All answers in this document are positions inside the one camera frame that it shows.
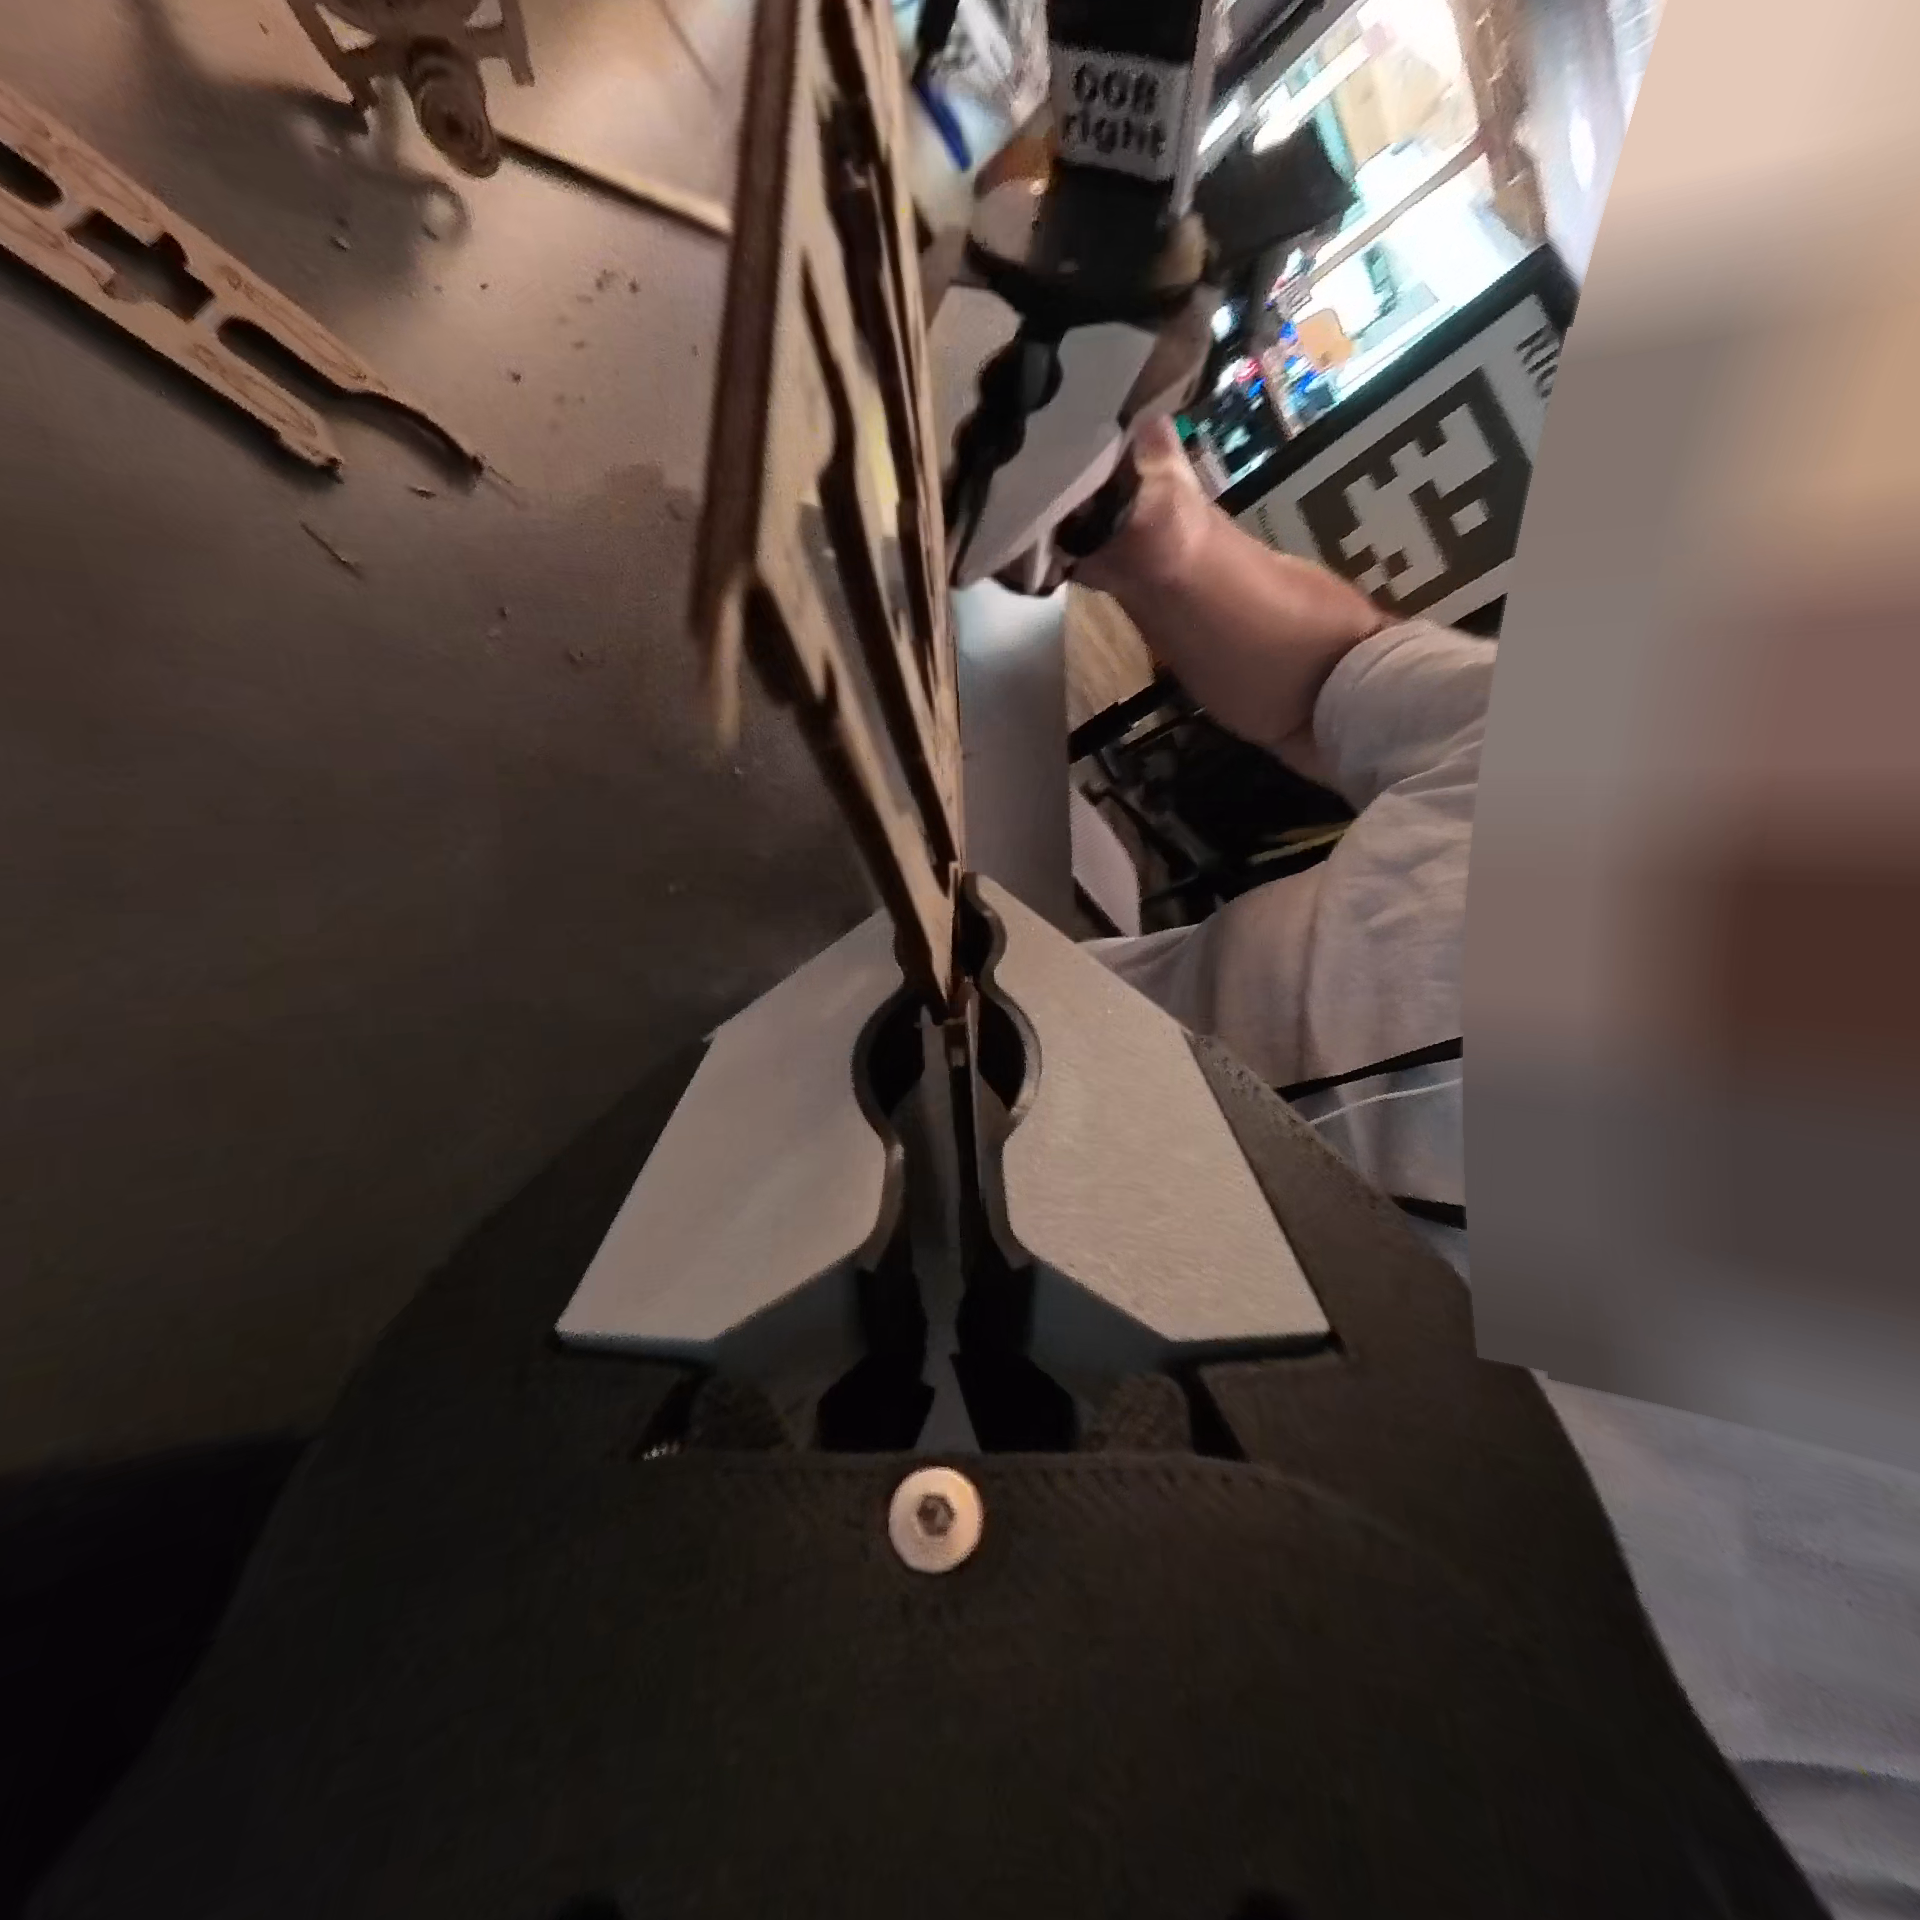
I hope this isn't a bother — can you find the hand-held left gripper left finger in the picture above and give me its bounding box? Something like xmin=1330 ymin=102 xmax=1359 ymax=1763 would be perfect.
xmin=555 ymin=900 xmax=963 ymax=1449

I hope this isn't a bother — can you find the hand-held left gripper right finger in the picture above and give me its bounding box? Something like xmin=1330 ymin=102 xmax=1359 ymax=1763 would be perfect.
xmin=960 ymin=878 xmax=1338 ymax=1449

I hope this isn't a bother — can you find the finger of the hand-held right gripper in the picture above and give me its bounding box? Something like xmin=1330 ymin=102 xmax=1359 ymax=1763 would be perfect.
xmin=930 ymin=286 xmax=1040 ymax=452
xmin=945 ymin=320 xmax=1192 ymax=586

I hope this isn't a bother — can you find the laser-cut wooden parts sheet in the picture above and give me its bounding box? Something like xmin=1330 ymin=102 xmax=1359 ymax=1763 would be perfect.
xmin=691 ymin=0 xmax=969 ymax=1009

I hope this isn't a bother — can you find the long wooden strip part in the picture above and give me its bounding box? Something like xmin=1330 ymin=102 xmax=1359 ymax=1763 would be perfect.
xmin=0 ymin=82 xmax=485 ymax=484

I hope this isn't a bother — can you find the person's right forearm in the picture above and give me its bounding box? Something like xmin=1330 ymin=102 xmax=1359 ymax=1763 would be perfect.
xmin=1141 ymin=497 xmax=1397 ymax=782

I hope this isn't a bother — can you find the assembled wooden model piece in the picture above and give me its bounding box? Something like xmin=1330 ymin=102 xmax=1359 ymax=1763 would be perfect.
xmin=285 ymin=0 xmax=540 ymax=182

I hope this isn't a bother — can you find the person's right hand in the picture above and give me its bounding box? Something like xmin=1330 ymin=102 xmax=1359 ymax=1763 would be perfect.
xmin=1072 ymin=412 xmax=1277 ymax=601

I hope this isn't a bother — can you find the thin wooden stick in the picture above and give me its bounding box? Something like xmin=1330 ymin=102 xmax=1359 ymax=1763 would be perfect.
xmin=488 ymin=132 xmax=737 ymax=240

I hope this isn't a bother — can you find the black white marker sign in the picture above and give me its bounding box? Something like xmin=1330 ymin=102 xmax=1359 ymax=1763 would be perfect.
xmin=1208 ymin=246 xmax=1584 ymax=633

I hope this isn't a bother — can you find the black chair base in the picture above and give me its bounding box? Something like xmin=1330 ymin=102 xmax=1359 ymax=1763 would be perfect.
xmin=1067 ymin=682 xmax=1361 ymax=909

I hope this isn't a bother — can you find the black harness strap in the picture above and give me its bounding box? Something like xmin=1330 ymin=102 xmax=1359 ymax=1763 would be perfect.
xmin=1289 ymin=1036 xmax=1480 ymax=1226

